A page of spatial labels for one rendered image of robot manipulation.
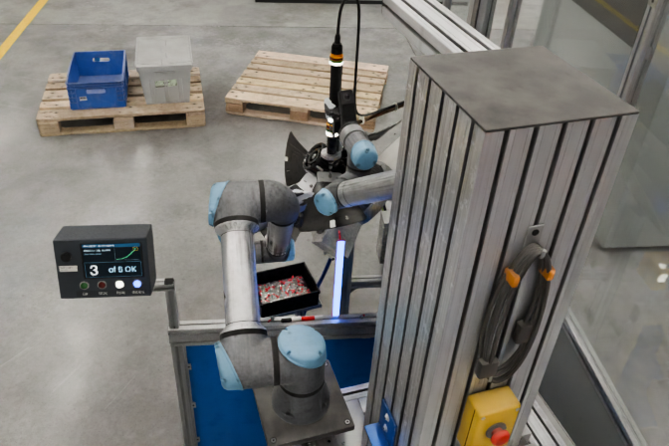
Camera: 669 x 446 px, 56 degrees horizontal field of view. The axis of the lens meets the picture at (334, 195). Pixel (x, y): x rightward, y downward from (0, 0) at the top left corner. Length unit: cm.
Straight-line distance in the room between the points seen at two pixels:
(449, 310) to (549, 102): 36
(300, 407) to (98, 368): 176
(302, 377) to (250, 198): 47
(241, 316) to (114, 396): 164
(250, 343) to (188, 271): 214
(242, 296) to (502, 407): 68
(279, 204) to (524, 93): 87
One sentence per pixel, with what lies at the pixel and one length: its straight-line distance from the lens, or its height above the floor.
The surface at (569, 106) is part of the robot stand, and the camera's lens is 96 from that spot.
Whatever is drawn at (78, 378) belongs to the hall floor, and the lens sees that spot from 326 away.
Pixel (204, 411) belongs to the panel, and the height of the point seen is 40.
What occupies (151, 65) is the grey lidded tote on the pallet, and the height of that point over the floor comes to 47.
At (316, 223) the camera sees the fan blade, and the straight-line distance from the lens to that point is 207.
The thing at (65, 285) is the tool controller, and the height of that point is 112.
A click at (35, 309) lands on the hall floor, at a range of 365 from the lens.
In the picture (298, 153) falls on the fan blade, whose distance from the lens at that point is 250.
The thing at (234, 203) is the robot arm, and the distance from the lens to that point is 165.
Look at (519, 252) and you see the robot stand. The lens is 103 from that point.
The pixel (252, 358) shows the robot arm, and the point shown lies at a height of 125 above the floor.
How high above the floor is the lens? 242
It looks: 35 degrees down
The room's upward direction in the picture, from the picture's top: 4 degrees clockwise
